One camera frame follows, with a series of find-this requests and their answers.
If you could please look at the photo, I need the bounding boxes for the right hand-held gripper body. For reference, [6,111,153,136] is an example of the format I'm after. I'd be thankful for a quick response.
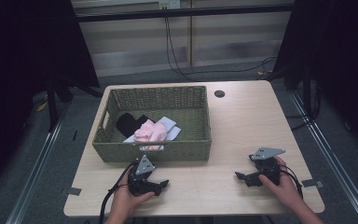
[248,147,286,187]

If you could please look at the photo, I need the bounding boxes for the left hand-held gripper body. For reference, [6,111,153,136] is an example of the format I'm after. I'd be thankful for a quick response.
[127,154,157,197]

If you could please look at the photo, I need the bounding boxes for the person's right hand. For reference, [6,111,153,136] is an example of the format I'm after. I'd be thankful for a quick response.
[258,156,304,213]

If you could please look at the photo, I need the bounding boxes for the person's left hand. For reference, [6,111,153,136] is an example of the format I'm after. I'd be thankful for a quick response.
[109,174,156,219]

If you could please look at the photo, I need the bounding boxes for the pink socks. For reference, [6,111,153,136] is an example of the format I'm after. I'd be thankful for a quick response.
[132,119,169,151]

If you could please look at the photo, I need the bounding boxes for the black sock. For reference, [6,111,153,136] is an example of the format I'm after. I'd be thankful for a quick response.
[116,112,155,139]

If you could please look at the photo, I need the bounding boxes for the white sock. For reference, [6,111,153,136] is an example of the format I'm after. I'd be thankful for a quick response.
[123,116,182,152]

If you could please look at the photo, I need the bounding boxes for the grey tape piece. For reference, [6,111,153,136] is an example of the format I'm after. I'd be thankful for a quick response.
[66,186,83,197]
[300,178,324,189]

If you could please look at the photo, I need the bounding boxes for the green woven basket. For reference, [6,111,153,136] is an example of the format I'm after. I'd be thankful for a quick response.
[91,85,213,163]

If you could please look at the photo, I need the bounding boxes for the black metal stand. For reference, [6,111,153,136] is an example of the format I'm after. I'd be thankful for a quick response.
[45,76,104,133]
[283,62,323,132]

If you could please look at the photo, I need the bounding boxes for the black curtain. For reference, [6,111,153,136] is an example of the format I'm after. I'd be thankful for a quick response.
[0,0,101,199]
[273,0,358,157]

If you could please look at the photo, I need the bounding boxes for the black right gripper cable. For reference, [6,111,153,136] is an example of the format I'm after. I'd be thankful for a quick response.
[279,163,304,200]

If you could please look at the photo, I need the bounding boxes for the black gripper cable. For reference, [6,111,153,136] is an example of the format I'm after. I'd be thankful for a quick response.
[279,163,304,200]
[98,161,138,224]

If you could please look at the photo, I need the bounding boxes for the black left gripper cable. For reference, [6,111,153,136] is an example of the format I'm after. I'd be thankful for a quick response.
[98,161,138,224]

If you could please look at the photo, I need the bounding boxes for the metal floor rail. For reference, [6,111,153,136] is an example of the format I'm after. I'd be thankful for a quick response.
[5,102,73,224]
[288,89,358,224]

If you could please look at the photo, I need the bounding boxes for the black wall cables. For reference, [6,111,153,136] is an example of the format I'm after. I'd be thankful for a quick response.
[163,17,278,83]

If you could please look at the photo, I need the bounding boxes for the wall power outlet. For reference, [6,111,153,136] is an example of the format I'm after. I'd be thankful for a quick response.
[158,0,182,10]

